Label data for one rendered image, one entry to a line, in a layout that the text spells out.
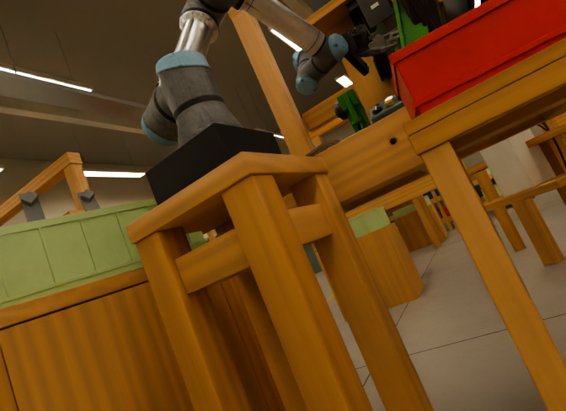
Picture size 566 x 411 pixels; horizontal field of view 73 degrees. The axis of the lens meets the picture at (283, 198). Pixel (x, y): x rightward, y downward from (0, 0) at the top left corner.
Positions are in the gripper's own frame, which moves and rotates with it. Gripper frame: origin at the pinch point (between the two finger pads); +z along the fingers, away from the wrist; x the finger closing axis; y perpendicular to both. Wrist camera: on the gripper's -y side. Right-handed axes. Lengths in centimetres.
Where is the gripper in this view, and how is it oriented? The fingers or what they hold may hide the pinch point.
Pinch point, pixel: (395, 40)
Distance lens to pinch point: 143.0
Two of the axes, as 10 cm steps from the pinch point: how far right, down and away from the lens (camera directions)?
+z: 9.0, -1.1, -4.2
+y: -3.8, -6.8, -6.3
